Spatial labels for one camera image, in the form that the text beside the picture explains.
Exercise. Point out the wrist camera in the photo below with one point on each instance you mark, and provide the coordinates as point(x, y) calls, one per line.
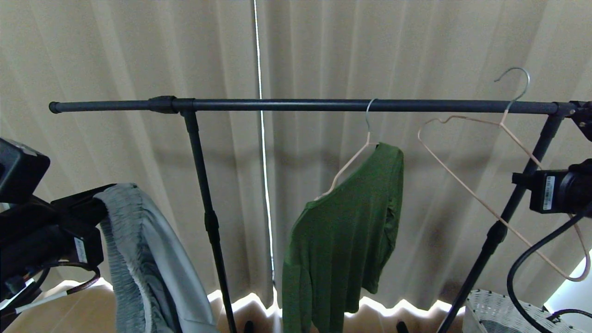
point(583, 120)
point(18, 171)

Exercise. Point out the pale grey shorts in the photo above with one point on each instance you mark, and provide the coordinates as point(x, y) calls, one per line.
point(152, 259)

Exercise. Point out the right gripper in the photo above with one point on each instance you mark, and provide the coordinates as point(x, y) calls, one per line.
point(564, 189)

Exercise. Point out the white laundry basket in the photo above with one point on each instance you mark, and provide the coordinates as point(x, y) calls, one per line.
point(485, 310)

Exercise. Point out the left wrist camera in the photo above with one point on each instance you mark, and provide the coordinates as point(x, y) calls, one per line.
point(18, 171)

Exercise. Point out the pink clothes hanger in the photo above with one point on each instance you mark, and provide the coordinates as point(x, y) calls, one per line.
point(368, 136)
point(504, 118)

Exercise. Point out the black clothes rack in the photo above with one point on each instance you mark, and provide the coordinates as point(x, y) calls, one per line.
point(300, 105)

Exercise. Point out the green long-sleeved shirt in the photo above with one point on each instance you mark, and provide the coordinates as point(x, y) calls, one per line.
point(342, 231)

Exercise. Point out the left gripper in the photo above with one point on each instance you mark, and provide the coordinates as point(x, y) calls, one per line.
point(37, 231)

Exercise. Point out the beige curtain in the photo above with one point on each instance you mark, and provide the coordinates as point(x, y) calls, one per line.
point(115, 55)

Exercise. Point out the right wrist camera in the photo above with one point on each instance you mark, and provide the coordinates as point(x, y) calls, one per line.
point(583, 120)

